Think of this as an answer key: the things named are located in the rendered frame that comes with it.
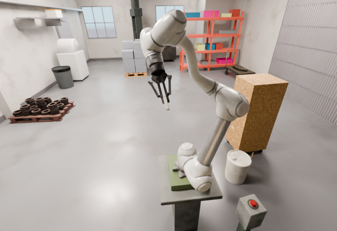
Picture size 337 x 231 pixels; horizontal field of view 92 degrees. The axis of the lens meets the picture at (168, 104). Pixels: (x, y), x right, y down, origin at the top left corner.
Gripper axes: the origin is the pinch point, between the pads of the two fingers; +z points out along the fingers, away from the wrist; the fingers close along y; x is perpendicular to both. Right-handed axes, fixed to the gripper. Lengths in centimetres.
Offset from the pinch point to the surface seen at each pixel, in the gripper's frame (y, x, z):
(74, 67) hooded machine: -292, 445, -303
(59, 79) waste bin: -323, 399, -249
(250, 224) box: 31, 41, 83
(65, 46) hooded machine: -291, 407, -364
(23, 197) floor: -213, 136, 43
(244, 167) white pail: 70, 140, 77
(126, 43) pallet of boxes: -103, 485, -364
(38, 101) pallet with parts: -290, 269, -137
